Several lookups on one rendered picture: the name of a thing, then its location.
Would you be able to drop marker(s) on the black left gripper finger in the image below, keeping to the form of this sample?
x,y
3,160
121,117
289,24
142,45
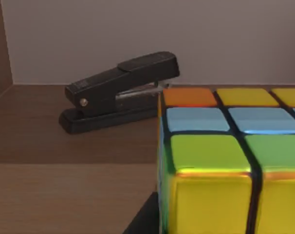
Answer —
x,y
151,217

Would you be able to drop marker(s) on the multicoloured puzzle cube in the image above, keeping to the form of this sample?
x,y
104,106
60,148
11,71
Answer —
x,y
210,195

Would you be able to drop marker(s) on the wooden open shelf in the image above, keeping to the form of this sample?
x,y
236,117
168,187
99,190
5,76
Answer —
x,y
40,182

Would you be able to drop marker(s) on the black stapler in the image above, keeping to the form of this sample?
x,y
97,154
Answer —
x,y
118,80

